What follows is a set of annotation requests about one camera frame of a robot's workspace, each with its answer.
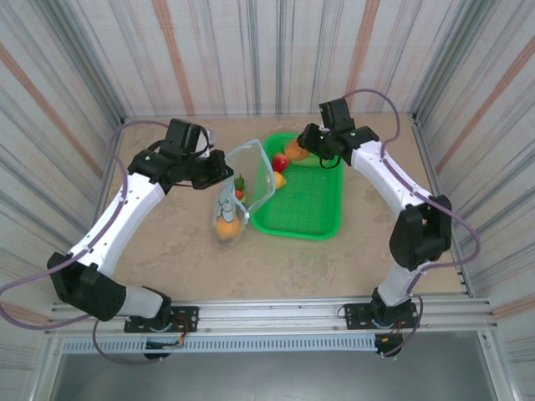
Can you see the orange-brown toy food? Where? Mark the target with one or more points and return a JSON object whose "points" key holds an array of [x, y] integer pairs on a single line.
{"points": [[294, 152]]}

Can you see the green toy leafy vegetable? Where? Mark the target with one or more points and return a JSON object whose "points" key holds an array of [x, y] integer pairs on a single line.
{"points": [[241, 182]]}

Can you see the clear printed zip-top bag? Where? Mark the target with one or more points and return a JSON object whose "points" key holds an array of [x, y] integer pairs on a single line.
{"points": [[225, 204]]}

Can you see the orange-red toy carrot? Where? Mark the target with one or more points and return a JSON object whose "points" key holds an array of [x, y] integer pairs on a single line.
{"points": [[239, 194]]}

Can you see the orange toy fruit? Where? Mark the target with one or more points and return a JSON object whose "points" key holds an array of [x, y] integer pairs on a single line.
{"points": [[229, 229]]}

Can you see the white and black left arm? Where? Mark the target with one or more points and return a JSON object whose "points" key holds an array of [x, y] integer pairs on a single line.
{"points": [[125, 209]]}

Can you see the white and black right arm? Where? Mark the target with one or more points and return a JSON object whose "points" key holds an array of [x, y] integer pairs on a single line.
{"points": [[384, 175]]}

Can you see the red toy apple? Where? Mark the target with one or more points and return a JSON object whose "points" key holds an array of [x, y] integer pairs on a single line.
{"points": [[281, 162]]}

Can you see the yellow toy fruit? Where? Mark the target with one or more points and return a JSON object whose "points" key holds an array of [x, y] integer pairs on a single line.
{"points": [[280, 180]]}

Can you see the green plastic basket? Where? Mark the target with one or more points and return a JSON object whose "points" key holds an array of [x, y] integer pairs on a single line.
{"points": [[305, 200]]}

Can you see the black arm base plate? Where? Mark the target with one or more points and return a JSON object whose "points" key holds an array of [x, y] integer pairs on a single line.
{"points": [[355, 315], [188, 313]]}

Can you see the aluminium mounting rail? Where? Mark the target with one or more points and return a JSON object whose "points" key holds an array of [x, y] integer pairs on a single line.
{"points": [[271, 311]]}

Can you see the aluminium side rail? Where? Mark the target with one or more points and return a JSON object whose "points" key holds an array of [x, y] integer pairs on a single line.
{"points": [[463, 280]]}

